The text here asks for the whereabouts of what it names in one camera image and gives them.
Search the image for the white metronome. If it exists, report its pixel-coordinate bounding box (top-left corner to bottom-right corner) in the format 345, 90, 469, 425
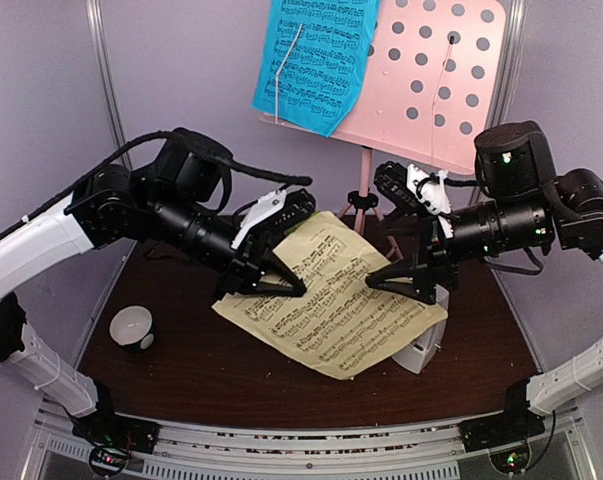
393, 287, 452, 375

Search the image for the yellow sheet music page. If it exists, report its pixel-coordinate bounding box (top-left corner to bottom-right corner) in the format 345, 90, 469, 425
212, 212, 447, 380

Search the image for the pink music stand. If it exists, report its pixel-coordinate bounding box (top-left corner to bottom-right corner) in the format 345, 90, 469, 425
257, 1, 507, 231

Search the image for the blue sheet music page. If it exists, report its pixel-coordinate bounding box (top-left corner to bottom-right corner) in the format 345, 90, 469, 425
252, 0, 380, 137

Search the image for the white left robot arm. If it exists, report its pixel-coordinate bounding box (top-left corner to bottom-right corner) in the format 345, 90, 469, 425
0, 128, 315, 444

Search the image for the white and dark bowl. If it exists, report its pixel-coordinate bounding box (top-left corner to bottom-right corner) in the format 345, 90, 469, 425
109, 305, 155, 353

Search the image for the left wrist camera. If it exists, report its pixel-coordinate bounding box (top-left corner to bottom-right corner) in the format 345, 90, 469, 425
231, 189, 316, 250

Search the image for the aluminium front rail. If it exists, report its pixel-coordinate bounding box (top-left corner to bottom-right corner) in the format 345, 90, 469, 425
30, 394, 590, 480

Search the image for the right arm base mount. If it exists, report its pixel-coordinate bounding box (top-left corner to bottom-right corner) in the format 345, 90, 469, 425
458, 412, 545, 477

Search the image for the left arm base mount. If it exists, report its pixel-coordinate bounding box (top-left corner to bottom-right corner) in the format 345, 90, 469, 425
69, 415, 160, 478

